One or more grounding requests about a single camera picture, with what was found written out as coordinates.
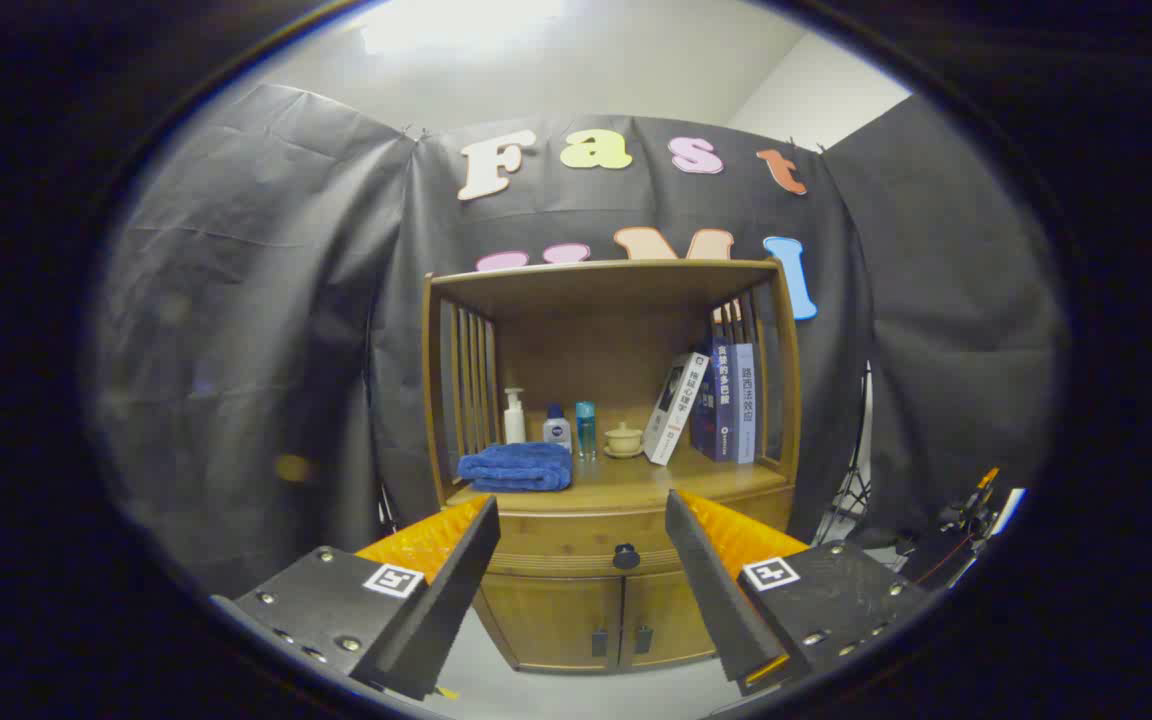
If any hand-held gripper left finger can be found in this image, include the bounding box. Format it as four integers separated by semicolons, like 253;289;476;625
211;493;503;701

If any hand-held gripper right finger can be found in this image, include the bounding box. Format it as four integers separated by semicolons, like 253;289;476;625
664;488;927;698

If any wooden drawer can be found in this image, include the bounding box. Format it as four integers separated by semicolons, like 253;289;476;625
476;487;797;579

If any wooden cabinet door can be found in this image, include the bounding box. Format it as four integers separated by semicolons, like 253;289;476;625
621;570;717;669
476;572;625;673

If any wooden countertop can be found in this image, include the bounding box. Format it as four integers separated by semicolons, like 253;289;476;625
446;445;787;511

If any wooden cabinet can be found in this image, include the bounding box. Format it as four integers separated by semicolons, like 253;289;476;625
421;258;803;674

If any folded blue towel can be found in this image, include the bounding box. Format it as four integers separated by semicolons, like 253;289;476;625
458;442;574;493

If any white book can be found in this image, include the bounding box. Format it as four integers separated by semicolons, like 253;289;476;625
643;352;710;467

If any dark blue book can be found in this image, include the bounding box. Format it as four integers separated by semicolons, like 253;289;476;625
689;343;737;463

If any light blue book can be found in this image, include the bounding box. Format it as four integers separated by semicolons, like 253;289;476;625
733;343;757;465

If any black equipment with orange clip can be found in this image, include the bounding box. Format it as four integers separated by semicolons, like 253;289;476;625
896;467;1027;591

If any black backdrop cloth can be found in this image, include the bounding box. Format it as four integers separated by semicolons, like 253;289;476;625
86;82;1072;601

